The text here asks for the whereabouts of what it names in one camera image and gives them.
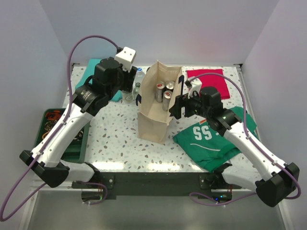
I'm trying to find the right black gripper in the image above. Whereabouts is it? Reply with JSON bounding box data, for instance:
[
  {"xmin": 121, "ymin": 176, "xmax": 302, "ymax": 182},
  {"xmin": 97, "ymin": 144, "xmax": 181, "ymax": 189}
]
[{"xmin": 168, "ymin": 88, "xmax": 210, "ymax": 120}]

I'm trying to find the green glass bottle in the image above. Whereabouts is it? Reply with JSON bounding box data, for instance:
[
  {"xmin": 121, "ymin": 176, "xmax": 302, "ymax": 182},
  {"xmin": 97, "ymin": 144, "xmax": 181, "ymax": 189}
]
[{"xmin": 133, "ymin": 82, "xmax": 141, "ymax": 100}]

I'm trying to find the beige canvas bag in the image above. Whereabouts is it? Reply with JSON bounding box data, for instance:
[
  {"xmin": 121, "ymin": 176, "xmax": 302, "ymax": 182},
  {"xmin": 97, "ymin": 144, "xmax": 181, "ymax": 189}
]
[{"xmin": 136, "ymin": 61, "xmax": 184, "ymax": 144}]

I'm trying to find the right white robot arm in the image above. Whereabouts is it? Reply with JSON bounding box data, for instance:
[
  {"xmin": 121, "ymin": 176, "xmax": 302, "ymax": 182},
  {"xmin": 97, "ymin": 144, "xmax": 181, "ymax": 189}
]
[{"xmin": 169, "ymin": 87, "xmax": 301, "ymax": 207}]

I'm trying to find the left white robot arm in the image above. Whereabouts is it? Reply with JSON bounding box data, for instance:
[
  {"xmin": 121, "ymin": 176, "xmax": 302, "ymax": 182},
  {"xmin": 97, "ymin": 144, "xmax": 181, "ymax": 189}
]
[{"xmin": 20, "ymin": 55, "xmax": 137, "ymax": 188}]

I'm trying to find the red folded cloth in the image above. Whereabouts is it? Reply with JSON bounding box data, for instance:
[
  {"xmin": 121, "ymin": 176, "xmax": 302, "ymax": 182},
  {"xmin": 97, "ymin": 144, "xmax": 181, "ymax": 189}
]
[{"xmin": 187, "ymin": 69, "xmax": 230, "ymax": 100}]

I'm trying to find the silver can middle right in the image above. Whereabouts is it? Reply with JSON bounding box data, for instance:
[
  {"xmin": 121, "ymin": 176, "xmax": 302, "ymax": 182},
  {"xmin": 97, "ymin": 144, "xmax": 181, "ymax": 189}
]
[{"xmin": 162, "ymin": 90, "xmax": 172, "ymax": 111}]

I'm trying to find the silver can back right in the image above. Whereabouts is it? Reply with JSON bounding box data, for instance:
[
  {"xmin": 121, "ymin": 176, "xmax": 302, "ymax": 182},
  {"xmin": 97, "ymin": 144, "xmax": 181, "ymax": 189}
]
[{"xmin": 165, "ymin": 81, "xmax": 175, "ymax": 91}]

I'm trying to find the teal folded towel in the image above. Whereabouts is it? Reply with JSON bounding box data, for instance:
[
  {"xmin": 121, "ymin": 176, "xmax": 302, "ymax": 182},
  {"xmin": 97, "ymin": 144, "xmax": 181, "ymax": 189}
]
[{"xmin": 75, "ymin": 58, "xmax": 122, "ymax": 102}]

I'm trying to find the silver can red tab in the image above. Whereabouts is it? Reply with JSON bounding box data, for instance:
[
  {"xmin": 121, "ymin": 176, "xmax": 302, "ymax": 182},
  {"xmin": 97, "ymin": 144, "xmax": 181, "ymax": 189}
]
[{"xmin": 155, "ymin": 81, "xmax": 165, "ymax": 103}]

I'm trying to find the green jersey shirt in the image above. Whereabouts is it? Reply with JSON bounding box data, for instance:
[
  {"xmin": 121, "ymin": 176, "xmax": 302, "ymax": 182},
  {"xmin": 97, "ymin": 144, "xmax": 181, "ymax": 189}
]
[{"xmin": 173, "ymin": 106, "xmax": 258, "ymax": 173}]

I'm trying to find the orange rubber band pile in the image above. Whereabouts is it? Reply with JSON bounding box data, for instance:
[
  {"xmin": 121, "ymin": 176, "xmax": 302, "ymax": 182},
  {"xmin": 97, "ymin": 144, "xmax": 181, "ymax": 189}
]
[{"xmin": 45, "ymin": 110, "xmax": 62, "ymax": 121}]

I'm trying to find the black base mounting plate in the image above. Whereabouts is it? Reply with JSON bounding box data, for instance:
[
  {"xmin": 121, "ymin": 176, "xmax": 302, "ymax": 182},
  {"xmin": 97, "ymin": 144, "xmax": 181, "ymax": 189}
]
[{"xmin": 72, "ymin": 172, "xmax": 239, "ymax": 202}]

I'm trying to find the green compartment tray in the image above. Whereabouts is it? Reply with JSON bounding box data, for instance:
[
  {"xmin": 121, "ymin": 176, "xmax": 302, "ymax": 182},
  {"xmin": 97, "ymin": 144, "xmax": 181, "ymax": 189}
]
[{"xmin": 34, "ymin": 108, "xmax": 90, "ymax": 163}]

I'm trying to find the tan rubber band pile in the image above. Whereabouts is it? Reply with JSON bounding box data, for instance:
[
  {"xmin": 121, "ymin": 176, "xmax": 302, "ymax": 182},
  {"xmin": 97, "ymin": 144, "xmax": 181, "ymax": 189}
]
[{"xmin": 44, "ymin": 120, "xmax": 57, "ymax": 131}]

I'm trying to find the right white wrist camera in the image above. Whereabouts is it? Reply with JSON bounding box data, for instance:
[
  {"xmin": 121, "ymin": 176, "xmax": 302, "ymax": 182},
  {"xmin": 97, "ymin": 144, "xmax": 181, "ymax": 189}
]
[{"xmin": 185, "ymin": 78, "xmax": 202, "ymax": 99}]

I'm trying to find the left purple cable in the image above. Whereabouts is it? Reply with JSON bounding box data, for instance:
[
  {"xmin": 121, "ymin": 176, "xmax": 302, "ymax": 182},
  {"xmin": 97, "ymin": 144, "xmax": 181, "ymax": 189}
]
[{"xmin": 0, "ymin": 34, "xmax": 120, "ymax": 220}]

